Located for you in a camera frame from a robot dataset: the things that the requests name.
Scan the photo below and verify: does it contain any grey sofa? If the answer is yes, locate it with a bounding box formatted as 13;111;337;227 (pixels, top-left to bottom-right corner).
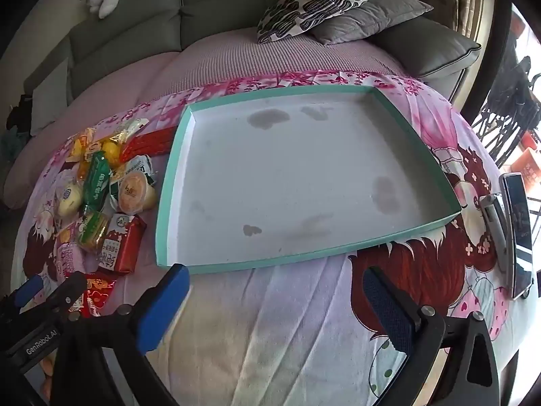
0;0;483;102

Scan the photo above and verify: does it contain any orange snack packet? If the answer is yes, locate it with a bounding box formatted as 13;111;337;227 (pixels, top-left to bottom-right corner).
68;129;96;163

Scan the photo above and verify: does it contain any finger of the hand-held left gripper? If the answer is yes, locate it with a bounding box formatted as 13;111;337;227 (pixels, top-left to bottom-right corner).
42;271;88;326
0;277;45;318

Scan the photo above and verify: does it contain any pale green snack packet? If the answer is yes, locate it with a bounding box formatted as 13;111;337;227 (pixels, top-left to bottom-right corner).
118;117;149;142

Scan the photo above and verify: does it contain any round cake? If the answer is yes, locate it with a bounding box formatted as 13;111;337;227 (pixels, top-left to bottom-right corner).
51;171;85;221

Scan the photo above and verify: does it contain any yellow clear snack packet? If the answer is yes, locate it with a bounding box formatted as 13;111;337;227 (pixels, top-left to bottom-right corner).
91;133;132;165

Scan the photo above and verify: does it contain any grey pillow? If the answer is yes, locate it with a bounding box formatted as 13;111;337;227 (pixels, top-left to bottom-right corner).
310;0;434;46

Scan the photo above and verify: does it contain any red patterned snack packet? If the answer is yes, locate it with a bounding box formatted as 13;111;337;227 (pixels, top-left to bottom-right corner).
119;126;178;163

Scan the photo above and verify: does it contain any red and white snack packet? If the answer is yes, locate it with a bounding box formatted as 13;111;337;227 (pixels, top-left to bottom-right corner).
96;215;146;273

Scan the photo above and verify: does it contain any red and gold snack packet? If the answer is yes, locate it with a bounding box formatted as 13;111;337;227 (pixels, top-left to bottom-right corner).
70;273;119;318

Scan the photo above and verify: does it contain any teal-edged white cardboard box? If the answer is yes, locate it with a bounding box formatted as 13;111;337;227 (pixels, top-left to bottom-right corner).
156;85;462;275

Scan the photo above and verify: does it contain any silver phone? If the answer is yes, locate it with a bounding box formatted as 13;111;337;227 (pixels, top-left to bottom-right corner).
479;194;508;273

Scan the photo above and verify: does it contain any orange jelly cup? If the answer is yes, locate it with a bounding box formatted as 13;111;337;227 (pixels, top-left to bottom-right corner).
117;170;154;215

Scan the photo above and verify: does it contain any printed cartoon blanket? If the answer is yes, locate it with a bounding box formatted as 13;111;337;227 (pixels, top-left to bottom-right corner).
10;70;541;406

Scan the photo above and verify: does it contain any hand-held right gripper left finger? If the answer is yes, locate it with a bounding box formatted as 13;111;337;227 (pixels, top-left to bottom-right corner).
51;263;191;406

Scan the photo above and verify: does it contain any black and white patterned pillow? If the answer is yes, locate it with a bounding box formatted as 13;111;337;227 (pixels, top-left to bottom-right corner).
257;0;386;44

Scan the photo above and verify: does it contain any teal cloth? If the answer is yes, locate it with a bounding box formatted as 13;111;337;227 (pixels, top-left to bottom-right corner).
0;133;26;150

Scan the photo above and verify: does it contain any yellow and green cake packet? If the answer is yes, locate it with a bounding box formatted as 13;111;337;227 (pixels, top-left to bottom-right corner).
76;211;111;252

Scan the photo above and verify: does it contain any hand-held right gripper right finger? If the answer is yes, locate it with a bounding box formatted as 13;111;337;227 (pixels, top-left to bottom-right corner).
362;266;501;406

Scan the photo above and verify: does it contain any pink snack packet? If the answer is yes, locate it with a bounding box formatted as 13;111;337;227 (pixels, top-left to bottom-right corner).
55;237;91;282

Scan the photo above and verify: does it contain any orange box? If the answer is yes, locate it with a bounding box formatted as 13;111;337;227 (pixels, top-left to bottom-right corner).
509;146;541;187

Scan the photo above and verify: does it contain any black smartphone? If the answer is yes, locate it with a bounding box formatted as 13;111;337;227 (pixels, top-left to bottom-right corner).
500;173;535;301

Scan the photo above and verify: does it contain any black metal rack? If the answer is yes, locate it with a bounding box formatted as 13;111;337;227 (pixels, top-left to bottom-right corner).
471;57;541;165

